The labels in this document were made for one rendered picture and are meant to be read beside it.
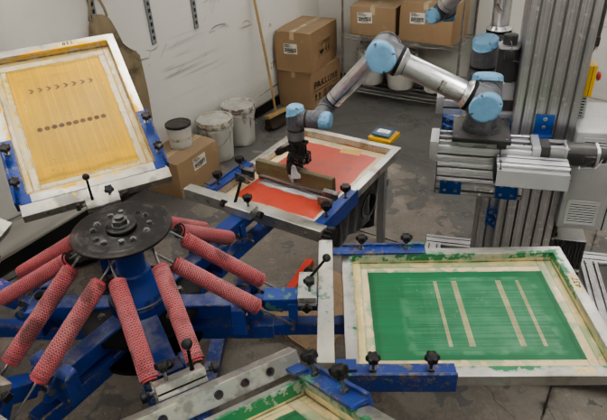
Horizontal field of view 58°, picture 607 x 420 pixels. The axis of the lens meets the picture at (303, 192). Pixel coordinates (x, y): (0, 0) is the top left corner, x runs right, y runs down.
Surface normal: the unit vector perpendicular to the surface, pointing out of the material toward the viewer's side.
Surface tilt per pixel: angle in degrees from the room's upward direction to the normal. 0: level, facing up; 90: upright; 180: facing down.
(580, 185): 90
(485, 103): 93
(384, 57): 87
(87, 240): 0
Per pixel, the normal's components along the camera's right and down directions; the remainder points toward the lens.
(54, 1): 0.85, 0.24
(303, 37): -0.45, 0.47
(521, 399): -0.04, -0.85
